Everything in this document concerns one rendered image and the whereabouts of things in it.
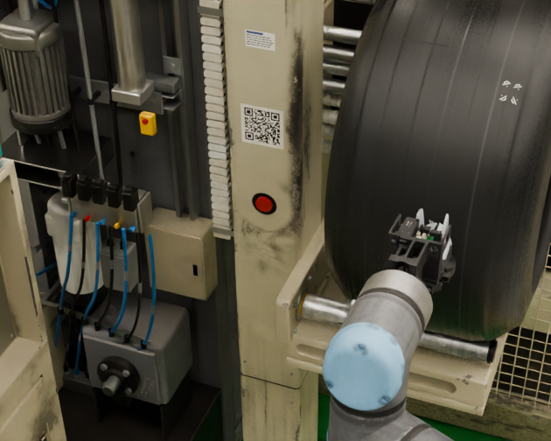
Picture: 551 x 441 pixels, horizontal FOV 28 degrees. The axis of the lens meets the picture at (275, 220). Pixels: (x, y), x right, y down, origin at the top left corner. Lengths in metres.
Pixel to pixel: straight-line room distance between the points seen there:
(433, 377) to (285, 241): 0.35
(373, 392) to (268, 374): 0.95
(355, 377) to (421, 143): 0.42
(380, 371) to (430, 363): 0.68
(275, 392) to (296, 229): 0.42
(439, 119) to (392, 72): 0.10
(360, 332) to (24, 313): 0.80
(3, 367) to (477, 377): 0.79
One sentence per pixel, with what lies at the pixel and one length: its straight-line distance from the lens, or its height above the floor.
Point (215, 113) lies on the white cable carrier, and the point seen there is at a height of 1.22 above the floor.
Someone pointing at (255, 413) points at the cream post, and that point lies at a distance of 2.28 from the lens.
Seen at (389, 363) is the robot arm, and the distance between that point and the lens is 1.23.
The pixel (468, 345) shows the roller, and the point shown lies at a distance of 1.87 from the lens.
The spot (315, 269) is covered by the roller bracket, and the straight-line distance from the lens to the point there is 1.99.
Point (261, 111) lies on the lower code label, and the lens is 1.81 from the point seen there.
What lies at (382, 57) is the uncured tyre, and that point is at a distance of 1.58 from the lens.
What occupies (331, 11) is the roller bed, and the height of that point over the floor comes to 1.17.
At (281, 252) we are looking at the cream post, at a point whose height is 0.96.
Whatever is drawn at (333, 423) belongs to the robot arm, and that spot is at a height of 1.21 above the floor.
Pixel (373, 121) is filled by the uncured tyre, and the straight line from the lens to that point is 1.56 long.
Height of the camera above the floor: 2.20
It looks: 37 degrees down
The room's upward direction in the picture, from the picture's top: 1 degrees counter-clockwise
